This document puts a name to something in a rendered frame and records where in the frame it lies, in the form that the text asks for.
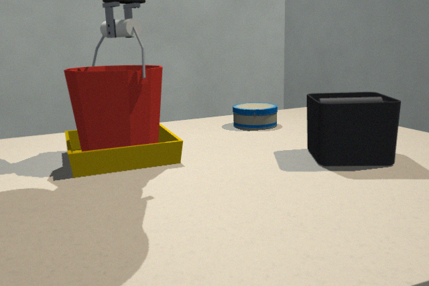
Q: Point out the red bucket with metal handle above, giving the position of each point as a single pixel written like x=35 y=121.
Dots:
x=116 y=108

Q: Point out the yellow rectangular tray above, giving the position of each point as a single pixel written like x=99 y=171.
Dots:
x=167 y=151

